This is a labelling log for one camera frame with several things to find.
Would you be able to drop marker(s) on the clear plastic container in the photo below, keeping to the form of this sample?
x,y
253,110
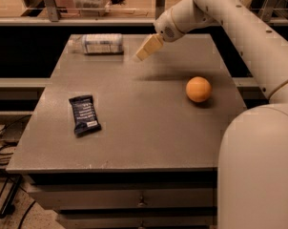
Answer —
x,y
91,8

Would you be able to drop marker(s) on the dark blue snack bar wrapper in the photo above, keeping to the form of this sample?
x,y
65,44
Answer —
x,y
84,115

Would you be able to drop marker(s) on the grey drawer cabinet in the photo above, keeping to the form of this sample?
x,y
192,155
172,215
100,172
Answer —
x,y
153,163

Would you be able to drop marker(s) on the grey metal shelf rail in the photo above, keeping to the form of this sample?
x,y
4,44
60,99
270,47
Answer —
x,y
75,22

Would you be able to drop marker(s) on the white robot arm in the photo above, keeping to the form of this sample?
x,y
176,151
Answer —
x,y
252,169

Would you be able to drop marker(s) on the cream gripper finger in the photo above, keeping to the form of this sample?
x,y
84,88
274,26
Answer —
x,y
151,44

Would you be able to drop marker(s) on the white rounded gripper body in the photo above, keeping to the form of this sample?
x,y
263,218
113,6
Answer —
x,y
165,29

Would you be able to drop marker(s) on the orange ball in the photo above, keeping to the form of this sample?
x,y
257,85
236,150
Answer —
x,y
198,89

